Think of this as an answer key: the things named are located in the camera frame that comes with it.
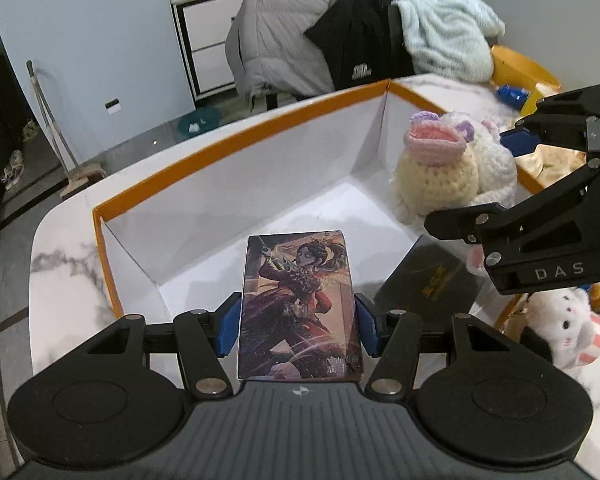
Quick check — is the white crocheted toy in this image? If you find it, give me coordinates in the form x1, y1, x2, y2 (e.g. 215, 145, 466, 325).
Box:
440, 112, 520, 207

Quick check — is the black hallway cabinet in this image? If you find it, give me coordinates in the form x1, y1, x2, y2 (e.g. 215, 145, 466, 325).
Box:
0, 44, 32, 163

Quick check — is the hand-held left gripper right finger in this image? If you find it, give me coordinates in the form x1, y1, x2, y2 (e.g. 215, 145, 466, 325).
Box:
354, 293, 522, 397

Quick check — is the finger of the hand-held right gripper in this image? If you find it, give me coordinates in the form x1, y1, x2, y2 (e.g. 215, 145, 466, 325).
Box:
424, 152, 600, 297
500, 81, 600, 159

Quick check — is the black card box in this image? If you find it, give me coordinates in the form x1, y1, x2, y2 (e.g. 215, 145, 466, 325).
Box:
373, 235, 482, 319

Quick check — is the cream crocheted frog toy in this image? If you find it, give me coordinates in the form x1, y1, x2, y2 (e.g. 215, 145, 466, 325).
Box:
391, 111, 482, 227

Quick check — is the grey puffer jacket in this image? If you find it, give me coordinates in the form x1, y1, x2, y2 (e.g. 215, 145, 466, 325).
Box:
224, 0, 342, 112

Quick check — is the white drawer cabinet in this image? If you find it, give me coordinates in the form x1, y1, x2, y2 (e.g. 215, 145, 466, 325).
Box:
171, 0, 301, 102

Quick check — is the orange cardboard box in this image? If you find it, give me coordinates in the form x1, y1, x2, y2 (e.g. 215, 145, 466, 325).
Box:
92, 77, 547, 342

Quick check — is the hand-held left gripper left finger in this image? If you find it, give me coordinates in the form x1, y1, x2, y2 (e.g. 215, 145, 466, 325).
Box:
86, 292, 244, 400

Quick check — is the small blue container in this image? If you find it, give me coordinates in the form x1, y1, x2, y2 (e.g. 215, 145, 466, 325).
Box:
496, 85, 532, 109

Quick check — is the white plush cat toy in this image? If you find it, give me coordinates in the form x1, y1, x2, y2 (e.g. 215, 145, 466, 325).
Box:
516, 287, 600, 372

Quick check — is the light blue fleece blanket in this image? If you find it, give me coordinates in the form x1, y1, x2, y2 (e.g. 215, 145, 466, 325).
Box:
390, 0, 507, 84

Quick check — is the illustrated card box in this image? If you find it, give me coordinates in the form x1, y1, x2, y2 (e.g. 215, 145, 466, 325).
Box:
236, 230, 366, 381

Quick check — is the yellow bowl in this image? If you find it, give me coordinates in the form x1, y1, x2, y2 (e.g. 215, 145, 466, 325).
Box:
490, 44, 564, 117

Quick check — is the teal basin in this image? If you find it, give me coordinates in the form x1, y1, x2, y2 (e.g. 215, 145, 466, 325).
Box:
176, 106, 221, 142

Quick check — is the black jacket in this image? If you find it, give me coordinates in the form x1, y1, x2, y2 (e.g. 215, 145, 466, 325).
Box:
303, 0, 417, 93

